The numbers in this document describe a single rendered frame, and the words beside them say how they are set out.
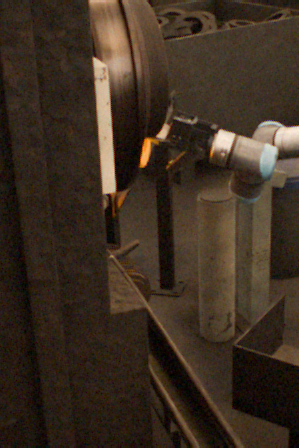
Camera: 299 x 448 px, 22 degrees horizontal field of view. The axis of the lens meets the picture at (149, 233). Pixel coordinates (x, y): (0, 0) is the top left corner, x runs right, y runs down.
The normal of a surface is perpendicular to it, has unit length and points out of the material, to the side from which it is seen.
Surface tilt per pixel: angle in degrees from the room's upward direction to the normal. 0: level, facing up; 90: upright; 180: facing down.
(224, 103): 90
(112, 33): 60
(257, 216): 90
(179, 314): 0
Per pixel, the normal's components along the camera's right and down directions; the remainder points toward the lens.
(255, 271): 0.36, 0.39
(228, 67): 0.59, 0.33
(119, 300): -0.04, -0.90
